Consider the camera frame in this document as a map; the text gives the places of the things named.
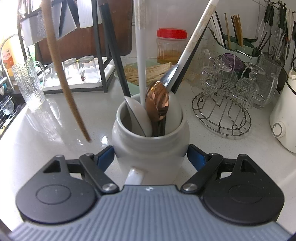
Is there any beige wooden chopsticks pair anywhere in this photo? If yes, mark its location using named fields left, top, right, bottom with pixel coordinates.
left=174, top=0, right=219, bottom=79

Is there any copper coloured metal spoon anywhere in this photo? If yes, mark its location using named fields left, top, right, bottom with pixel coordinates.
left=145, top=81, right=169, bottom=137

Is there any green plastic basket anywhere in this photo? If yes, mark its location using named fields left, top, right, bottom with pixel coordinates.
left=124, top=60, right=163, bottom=95

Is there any red lid plastic jar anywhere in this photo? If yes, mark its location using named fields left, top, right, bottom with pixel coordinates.
left=157, top=28, right=188, bottom=65

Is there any large clear glass jug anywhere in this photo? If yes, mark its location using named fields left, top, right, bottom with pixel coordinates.
left=253, top=52, right=280, bottom=109

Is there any black metal shelf rack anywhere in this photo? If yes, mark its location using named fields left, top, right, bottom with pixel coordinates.
left=17, top=0, right=112, bottom=93

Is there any dried noodles bundle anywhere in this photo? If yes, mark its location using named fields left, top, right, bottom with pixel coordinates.
left=124, top=62, right=172, bottom=85

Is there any white chopstick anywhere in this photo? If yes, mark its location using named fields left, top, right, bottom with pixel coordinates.
left=133, top=0, right=147, bottom=107

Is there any white kitchen appliance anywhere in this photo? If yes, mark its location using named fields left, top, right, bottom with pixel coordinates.
left=269, top=67, right=296, bottom=153

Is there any brown wooden chopstick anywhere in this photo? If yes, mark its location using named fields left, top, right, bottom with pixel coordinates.
left=41, top=1, right=91, bottom=142

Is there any upturned clear glass right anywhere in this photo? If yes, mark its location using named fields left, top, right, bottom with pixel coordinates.
left=78, top=55, right=99, bottom=83

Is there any silver metal spoon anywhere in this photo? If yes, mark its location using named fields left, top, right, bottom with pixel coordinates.
left=160, top=64, right=179, bottom=91

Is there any orange label bottle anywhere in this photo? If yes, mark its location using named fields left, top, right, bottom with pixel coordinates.
left=1, top=38, right=16, bottom=77

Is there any white drip tray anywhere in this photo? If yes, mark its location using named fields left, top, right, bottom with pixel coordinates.
left=43, top=57, right=115, bottom=91

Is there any upturned clear glass left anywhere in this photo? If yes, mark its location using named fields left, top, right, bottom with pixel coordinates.
left=48, top=62, right=59, bottom=80

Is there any white ceramic spoon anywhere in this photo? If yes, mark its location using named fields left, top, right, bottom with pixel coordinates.
left=165, top=91, right=182, bottom=135
left=125, top=96, right=152, bottom=137

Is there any textured glass pitcher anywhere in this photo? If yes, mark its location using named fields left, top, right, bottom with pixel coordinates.
left=12, top=57, right=46, bottom=111

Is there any white ceramic utensil jar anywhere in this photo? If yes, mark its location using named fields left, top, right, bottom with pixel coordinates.
left=112, top=92, right=190, bottom=185

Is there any brown wooden cutting board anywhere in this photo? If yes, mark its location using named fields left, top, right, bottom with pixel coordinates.
left=35, top=0, right=133, bottom=64

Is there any long black chopstick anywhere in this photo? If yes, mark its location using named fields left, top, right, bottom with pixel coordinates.
left=171, top=29, right=206, bottom=94

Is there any small glass in sink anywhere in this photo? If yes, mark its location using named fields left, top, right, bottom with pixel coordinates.
left=0, top=95, right=15, bottom=115

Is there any white ceramic spoon in jar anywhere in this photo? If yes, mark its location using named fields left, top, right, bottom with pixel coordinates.
left=165, top=91, right=182, bottom=135

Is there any green chopstick holder caddy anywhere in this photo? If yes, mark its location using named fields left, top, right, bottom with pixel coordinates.
left=208, top=11, right=262, bottom=65

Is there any wire glass drying rack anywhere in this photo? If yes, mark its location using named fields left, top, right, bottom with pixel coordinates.
left=192, top=49, right=265, bottom=138

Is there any thin black chopstick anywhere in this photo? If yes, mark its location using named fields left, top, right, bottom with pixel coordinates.
left=98, top=1, right=131, bottom=97

